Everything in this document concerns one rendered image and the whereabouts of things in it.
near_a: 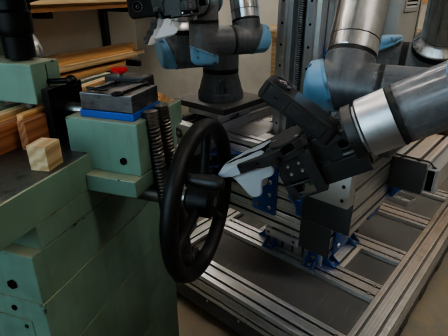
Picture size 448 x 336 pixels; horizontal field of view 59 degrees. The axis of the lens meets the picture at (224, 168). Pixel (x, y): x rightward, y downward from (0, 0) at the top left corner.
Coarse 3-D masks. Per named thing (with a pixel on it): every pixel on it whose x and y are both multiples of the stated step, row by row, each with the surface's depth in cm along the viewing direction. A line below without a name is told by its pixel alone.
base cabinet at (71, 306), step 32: (128, 224) 81; (96, 256) 72; (128, 256) 83; (160, 256) 97; (64, 288) 64; (96, 288) 73; (128, 288) 84; (160, 288) 100; (0, 320) 65; (32, 320) 62; (64, 320) 65; (96, 320) 74; (128, 320) 86; (160, 320) 103
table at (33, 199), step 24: (0, 168) 60; (24, 168) 60; (72, 168) 62; (0, 192) 53; (24, 192) 53; (48, 192) 58; (72, 192) 63; (120, 192) 64; (0, 216) 50; (24, 216) 54; (48, 216) 58; (0, 240) 50
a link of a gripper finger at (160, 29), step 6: (156, 18) 79; (168, 18) 80; (156, 24) 78; (162, 24) 79; (168, 24) 79; (150, 30) 77; (156, 30) 78; (162, 30) 78; (168, 30) 78; (174, 30) 77; (150, 36) 76; (156, 36) 77; (162, 36) 77; (168, 36) 77; (150, 42) 76; (156, 42) 78
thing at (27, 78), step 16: (0, 64) 68; (16, 64) 67; (32, 64) 66; (48, 64) 70; (0, 80) 69; (16, 80) 68; (32, 80) 67; (0, 96) 70; (16, 96) 69; (32, 96) 68
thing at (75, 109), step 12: (60, 84) 70; (48, 96) 67; (60, 96) 70; (72, 96) 72; (48, 108) 68; (60, 108) 70; (72, 108) 70; (48, 120) 69; (60, 120) 70; (60, 132) 71
